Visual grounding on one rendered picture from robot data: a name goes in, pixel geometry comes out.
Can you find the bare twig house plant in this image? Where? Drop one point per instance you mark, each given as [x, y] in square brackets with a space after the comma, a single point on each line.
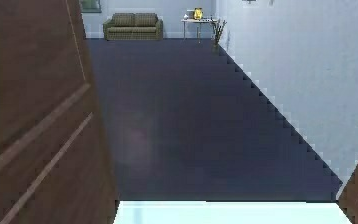
[218, 32]

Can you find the pale wooden side table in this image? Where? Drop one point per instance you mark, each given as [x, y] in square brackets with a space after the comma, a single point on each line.
[199, 21]

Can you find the olive green checked sofa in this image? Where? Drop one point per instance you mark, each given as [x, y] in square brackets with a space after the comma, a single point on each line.
[133, 28]

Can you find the white round vase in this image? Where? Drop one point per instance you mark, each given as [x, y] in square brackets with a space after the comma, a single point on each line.
[186, 16]

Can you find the yellow box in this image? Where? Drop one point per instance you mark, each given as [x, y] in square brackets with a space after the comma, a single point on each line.
[197, 13]

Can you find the brown wooden room door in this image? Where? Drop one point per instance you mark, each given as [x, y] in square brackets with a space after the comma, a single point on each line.
[37, 116]

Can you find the green framed wall picture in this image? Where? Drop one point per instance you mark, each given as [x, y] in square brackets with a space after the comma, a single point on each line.
[90, 5]

